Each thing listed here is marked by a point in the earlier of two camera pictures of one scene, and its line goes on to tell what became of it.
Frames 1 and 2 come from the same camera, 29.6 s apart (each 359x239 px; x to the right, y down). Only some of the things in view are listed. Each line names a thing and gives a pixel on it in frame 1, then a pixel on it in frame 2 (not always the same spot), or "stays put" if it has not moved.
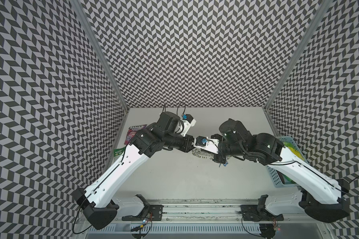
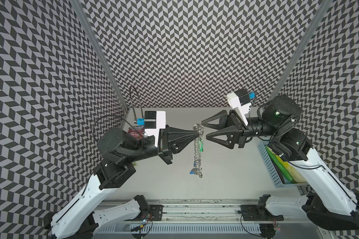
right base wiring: x=274 y=223 stays put
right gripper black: x=221 y=159 → x=236 y=121
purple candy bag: x=132 y=130 stays put
